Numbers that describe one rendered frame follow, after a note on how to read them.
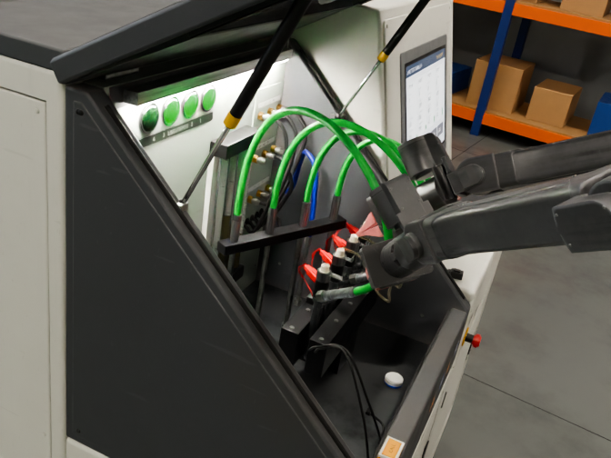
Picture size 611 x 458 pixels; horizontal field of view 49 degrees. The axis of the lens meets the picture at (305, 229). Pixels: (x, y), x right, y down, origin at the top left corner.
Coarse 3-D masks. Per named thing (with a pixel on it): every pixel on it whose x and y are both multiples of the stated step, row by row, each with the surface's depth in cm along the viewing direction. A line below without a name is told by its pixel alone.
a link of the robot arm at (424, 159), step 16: (400, 144) 112; (416, 144) 110; (432, 144) 110; (416, 160) 110; (432, 160) 110; (448, 160) 111; (448, 176) 107; (464, 176) 105; (480, 176) 104; (464, 192) 112
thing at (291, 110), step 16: (288, 112) 116; (304, 112) 113; (336, 128) 109; (256, 144) 125; (352, 144) 107; (240, 176) 129; (368, 176) 105; (240, 192) 131; (240, 208) 133; (384, 224) 105; (368, 288) 110
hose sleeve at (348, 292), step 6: (342, 288) 116; (348, 288) 114; (354, 288) 113; (324, 294) 118; (330, 294) 117; (336, 294) 116; (342, 294) 115; (348, 294) 114; (354, 294) 113; (324, 300) 119; (330, 300) 118
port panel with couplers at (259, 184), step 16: (256, 96) 143; (272, 96) 150; (256, 112) 145; (272, 112) 150; (272, 128) 155; (272, 144) 158; (256, 160) 150; (272, 160) 161; (256, 176) 156; (256, 192) 158; (256, 208) 162
